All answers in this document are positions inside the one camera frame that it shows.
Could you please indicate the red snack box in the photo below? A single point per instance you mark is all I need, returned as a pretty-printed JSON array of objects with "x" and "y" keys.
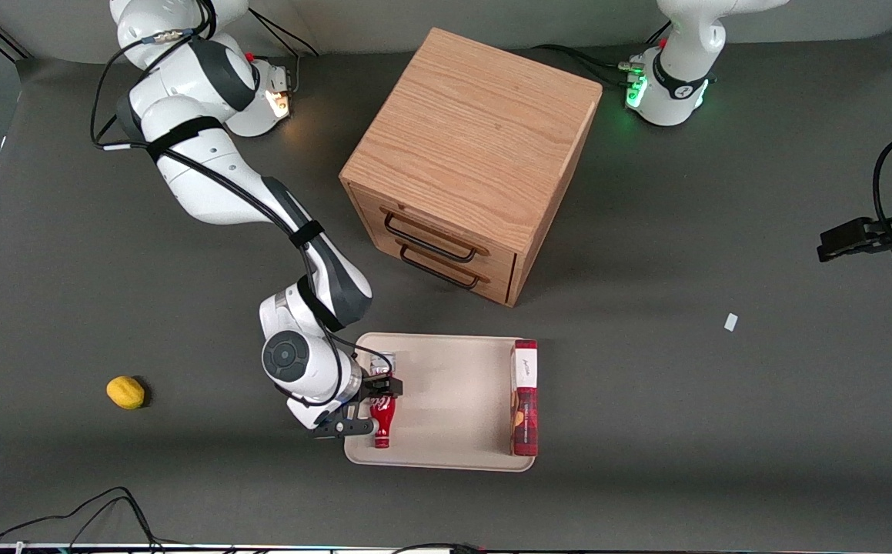
[{"x": 524, "y": 408}]

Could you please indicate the red coke bottle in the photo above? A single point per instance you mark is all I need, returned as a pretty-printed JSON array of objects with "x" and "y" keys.
[{"x": 382, "y": 419}]

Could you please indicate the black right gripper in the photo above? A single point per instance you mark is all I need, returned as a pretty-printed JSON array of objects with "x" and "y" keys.
[{"x": 375, "y": 383}]

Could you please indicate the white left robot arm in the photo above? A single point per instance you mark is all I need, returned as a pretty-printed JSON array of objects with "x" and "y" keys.
[{"x": 673, "y": 77}]

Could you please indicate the beige plastic tray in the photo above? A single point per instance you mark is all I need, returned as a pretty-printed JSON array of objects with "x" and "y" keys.
[{"x": 453, "y": 400}]

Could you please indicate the small white paper scrap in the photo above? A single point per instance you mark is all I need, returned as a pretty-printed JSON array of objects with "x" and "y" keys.
[{"x": 731, "y": 322}]

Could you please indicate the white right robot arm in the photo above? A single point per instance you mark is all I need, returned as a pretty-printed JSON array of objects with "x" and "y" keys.
[{"x": 215, "y": 177}]

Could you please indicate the wooden drawer cabinet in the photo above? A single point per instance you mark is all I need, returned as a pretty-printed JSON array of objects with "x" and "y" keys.
[{"x": 476, "y": 138}]

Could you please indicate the yellow lemon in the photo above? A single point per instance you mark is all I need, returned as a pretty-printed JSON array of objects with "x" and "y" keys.
[{"x": 125, "y": 392}]

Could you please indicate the wooden drawer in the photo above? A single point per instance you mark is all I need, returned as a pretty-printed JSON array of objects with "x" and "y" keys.
[
  {"x": 422, "y": 223},
  {"x": 446, "y": 269}
]

